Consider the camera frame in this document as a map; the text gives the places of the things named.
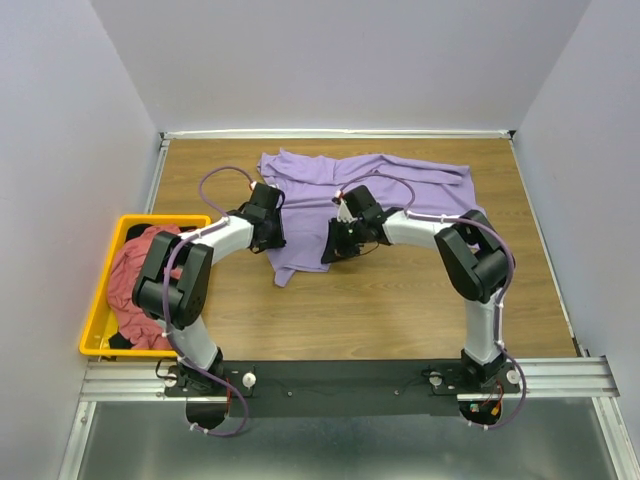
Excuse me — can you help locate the purple t shirt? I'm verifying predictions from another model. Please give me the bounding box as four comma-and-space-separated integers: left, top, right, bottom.
257, 149, 481, 287

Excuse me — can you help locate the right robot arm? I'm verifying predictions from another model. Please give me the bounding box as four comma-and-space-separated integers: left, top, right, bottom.
321, 185, 515, 390

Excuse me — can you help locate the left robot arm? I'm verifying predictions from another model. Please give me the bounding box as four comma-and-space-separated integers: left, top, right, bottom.
132, 182, 286, 386

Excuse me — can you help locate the red t shirt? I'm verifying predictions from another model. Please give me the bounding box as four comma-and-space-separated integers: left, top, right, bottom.
107, 224, 181, 350

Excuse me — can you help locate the yellow plastic bin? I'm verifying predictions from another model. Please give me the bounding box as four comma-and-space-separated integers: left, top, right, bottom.
79, 214, 211, 359

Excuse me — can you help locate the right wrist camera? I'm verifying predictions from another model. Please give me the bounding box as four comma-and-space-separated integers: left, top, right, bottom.
332, 190, 355, 223

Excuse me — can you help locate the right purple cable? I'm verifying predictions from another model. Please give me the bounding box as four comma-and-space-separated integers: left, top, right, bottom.
332, 172, 529, 432

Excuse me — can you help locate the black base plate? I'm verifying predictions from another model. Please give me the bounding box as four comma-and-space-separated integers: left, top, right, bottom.
158, 359, 521, 434

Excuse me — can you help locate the aluminium frame rail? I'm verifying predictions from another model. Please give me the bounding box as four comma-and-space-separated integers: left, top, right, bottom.
60, 357, 635, 479

